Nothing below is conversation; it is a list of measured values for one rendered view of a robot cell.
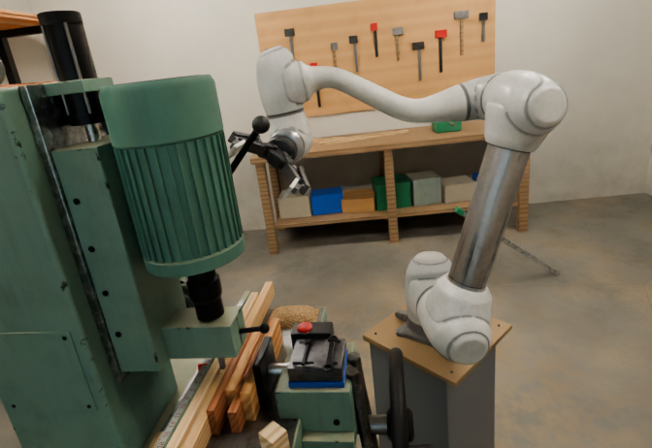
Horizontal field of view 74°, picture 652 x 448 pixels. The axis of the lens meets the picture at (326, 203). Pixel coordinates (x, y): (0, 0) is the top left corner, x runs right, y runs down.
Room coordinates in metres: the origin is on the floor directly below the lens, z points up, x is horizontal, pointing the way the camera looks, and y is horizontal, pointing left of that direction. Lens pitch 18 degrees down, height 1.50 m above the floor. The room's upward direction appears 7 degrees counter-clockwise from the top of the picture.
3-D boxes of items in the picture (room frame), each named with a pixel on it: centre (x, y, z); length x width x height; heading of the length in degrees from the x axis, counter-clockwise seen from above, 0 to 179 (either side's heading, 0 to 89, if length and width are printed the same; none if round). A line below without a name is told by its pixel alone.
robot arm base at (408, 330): (1.23, -0.29, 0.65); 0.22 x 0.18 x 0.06; 50
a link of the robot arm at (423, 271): (1.21, -0.30, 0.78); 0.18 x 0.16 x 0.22; 3
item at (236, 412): (0.72, 0.19, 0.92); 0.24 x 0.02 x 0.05; 171
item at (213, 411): (0.72, 0.22, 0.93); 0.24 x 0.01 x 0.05; 171
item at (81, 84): (0.74, 0.38, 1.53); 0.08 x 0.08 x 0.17; 81
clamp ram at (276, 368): (0.69, 0.13, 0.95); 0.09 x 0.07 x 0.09; 171
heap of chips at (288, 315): (0.94, 0.12, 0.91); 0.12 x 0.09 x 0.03; 81
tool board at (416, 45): (3.88, -0.59, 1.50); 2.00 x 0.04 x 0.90; 86
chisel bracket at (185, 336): (0.72, 0.26, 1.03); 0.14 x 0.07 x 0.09; 81
